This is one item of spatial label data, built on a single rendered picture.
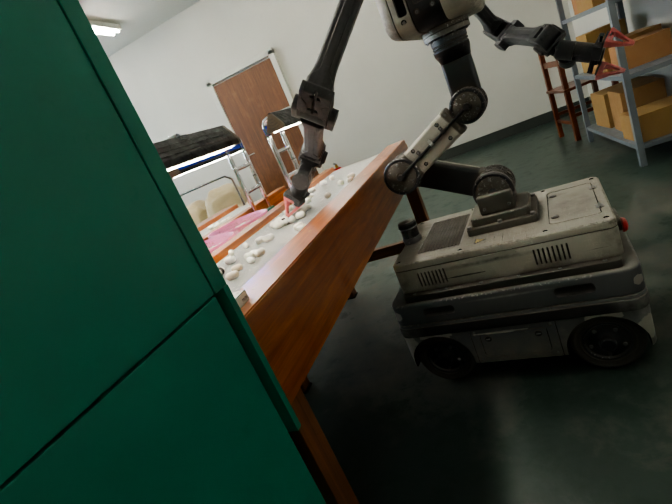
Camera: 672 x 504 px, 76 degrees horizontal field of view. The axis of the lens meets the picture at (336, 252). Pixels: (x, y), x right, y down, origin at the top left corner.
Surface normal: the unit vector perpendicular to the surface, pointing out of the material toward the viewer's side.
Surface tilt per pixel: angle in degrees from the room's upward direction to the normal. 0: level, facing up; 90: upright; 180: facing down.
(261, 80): 90
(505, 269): 86
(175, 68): 90
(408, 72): 90
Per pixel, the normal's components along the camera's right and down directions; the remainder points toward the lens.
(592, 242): -0.38, 0.41
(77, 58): 0.88, -0.26
